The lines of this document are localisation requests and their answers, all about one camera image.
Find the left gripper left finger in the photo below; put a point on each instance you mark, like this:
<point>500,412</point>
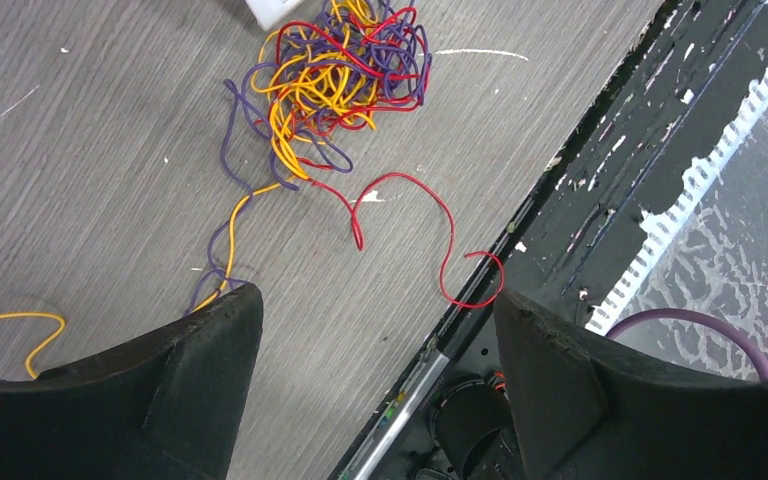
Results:
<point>165,405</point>

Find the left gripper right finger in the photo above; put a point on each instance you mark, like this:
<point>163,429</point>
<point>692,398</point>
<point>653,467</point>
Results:
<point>587,407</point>

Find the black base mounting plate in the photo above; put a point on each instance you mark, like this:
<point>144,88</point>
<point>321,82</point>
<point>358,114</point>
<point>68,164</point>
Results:
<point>596,223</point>

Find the white plastic bin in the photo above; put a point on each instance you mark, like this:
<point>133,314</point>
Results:
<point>268,13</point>

